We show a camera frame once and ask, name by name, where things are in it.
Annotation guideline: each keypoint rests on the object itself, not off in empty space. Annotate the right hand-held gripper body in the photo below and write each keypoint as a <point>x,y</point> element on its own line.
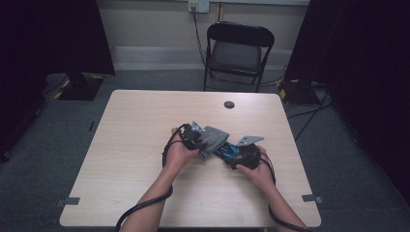
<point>249,158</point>

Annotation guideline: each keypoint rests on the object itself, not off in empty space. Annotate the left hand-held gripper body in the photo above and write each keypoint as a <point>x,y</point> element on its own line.
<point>191,138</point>

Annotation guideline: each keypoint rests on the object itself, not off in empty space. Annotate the blue toy car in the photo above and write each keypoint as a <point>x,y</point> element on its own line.
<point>227,150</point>

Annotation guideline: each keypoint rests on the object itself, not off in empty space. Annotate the grey cloth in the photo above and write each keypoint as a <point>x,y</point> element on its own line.
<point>212,138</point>

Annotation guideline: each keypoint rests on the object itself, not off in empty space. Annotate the person's right hand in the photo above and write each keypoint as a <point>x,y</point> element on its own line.
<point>261,174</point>

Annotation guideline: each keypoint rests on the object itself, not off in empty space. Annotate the person's left hand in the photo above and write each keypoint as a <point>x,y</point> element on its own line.
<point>177,156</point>

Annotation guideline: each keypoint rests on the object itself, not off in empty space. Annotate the black table grommet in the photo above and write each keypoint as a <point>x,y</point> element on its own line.
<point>229,104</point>

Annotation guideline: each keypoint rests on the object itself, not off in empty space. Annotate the grey tape piece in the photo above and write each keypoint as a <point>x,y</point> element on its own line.
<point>69,201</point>
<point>312,198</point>

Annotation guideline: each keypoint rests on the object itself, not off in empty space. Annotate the black stand base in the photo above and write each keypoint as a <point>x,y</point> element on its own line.
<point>298,93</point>
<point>80,87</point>

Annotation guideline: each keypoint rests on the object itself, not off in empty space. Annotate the black folding chair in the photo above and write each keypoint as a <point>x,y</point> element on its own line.
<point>237,56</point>

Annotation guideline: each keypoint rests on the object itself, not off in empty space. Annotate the black curtain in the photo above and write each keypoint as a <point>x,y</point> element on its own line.
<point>48,48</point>
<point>370,64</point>

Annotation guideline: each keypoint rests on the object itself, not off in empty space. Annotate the white wall socket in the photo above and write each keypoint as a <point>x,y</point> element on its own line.
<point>199,6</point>

